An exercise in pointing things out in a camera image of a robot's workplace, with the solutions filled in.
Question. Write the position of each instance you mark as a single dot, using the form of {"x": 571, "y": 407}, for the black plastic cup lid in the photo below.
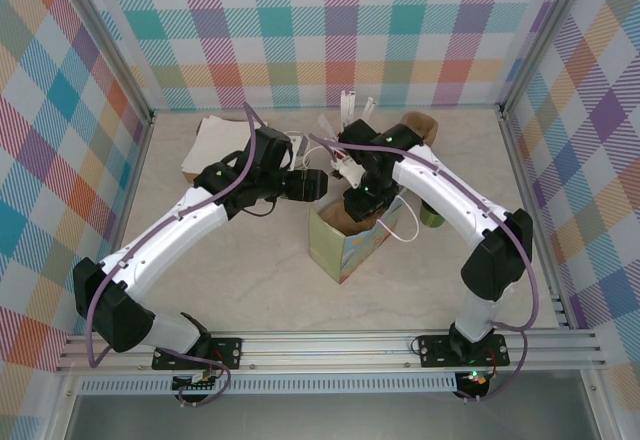
{"x": 426, "y": 206}

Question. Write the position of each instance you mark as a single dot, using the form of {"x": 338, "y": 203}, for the pale green paper bag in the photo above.
{"x": 327, "y": 245}

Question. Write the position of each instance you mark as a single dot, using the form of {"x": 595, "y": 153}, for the white paper napkin stack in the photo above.
{"x": 210, "y": 140}

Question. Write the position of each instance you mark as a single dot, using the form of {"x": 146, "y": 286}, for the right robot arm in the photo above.
{"x": 440, "y": 180}

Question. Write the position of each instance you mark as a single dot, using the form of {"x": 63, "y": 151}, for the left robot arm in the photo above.
{"x": 170, "y": 230}

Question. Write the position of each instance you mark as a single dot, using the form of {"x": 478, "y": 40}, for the white wrapped straw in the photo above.
{"x": 345, "y": 107}
{"x": 352, "y": 105}
{"x": 325, "y": 124}
{"x": 370, "y": 109}

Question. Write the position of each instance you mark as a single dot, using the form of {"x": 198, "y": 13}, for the brown cardboard tray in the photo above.
{"x": 189, "y": 177}

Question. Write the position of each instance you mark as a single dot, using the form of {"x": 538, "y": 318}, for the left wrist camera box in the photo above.
{"x": 299, "y": 150}

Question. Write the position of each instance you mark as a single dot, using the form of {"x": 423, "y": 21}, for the aluminium table side rail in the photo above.
{"x": 131, "y": 185}
{"x": 522, "y": 175}

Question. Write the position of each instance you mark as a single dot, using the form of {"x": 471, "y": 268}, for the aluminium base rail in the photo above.
{"x": 325, "y": 350}

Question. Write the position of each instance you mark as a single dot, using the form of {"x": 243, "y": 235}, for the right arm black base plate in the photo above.
{"x": 435, "y": 350}

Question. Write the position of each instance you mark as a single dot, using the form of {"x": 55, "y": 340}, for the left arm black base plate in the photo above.
{"x": 227, "y": 352}

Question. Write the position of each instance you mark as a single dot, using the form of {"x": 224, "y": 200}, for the aluminium frame post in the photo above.
{"x": 544, "y": 35}
{"x": 114, "y": 40}

